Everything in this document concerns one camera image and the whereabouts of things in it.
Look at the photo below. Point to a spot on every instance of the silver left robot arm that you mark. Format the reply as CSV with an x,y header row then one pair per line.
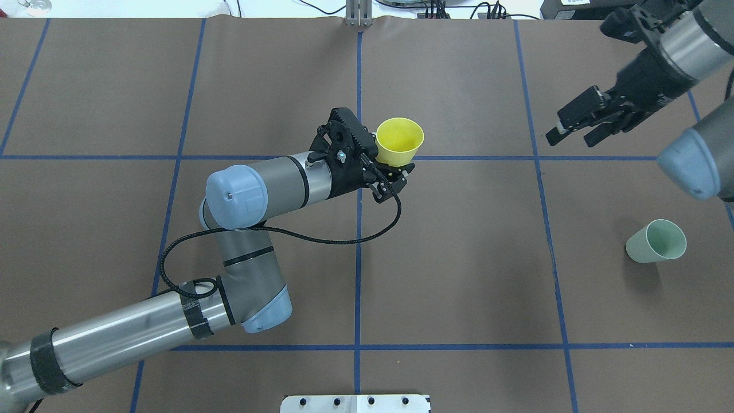
x,y
239,202

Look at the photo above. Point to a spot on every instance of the yellow plastic cup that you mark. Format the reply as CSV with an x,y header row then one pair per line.
x,y
398,140

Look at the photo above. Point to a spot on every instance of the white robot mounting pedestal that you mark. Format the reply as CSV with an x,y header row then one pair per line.
x,y
357,403

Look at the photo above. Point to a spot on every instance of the aluminium frame post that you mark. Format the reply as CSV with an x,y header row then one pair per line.
x,y
358,13

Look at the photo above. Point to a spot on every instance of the light green plastic cup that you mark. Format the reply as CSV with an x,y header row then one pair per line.
x,y
660,240

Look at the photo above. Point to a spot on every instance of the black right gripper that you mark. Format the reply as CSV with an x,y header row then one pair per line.
x,y
647,73

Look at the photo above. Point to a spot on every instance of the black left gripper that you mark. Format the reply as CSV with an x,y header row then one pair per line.
x,y
347,174

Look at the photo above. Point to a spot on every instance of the clear glass object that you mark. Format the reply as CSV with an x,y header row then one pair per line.
x,y
36,8

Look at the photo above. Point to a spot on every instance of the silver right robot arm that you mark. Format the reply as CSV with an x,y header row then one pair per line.
x,y
685,42

